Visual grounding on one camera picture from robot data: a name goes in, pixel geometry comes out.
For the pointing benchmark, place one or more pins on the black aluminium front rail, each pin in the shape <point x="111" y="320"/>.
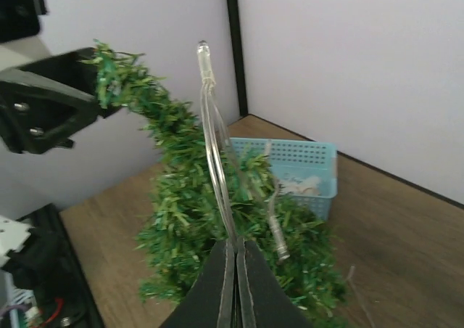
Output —
<point x="48" y="266"/>

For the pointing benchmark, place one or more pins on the black frame post left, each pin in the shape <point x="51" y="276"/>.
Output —
<point x="238" y="57"/>

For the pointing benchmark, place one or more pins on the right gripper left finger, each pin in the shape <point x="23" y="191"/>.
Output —
<point x="210" y="302"/>

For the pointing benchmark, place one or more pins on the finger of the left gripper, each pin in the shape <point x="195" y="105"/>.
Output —
<point x="44" y="103"/>

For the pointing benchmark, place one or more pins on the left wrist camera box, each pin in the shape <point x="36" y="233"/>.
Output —
<point x="20" y="32"/>

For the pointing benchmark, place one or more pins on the small green christmas tree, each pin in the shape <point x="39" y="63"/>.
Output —
<point x="206" y="193"/>

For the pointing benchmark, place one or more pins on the blue plastic basket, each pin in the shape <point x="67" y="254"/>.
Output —
<point x="306" y="170"/>

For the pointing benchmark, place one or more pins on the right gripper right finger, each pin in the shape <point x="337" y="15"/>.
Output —
<point x="262" y="302"/>

